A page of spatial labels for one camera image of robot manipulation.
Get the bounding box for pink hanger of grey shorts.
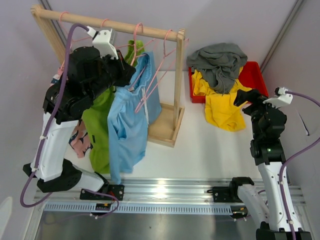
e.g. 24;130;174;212
134;37;161;114

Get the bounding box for pink hanger of blue shorts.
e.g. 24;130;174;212
128;22;156;92

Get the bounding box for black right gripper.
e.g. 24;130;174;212
234;89;282;140

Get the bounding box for pink wire hanger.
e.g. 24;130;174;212
139;29;190;106

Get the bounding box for pink shark print shorts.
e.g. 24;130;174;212
68;119;93;159

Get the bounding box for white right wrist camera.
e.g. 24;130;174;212
263;87;293;109

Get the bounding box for light blue shorts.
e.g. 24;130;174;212
107;52;162;185

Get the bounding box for red plastic tray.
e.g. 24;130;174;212
188;61;269;104

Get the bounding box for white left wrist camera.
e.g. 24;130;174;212
87;26;119;60

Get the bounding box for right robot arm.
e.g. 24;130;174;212
228;87;312;240

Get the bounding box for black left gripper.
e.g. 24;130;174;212
85;49;136;102

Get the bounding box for grey shorts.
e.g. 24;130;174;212
186;42;248;94

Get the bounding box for yellow shorts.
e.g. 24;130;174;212
191;70;251;132

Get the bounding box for wooden clothes rack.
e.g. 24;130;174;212
30;4;185;148

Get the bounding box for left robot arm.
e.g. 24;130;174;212
23;45;136;200

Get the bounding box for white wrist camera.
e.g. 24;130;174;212
87;26;119;60
263;87;293;109

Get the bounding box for aluminium mounting rail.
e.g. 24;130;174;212
44;178;306;206

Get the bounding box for lime green shorts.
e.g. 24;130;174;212
81;39;146;175

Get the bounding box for slotted cable duct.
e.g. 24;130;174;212
44;201;233;216

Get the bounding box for pink hanger of green shorts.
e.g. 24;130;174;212
101;18;136;51

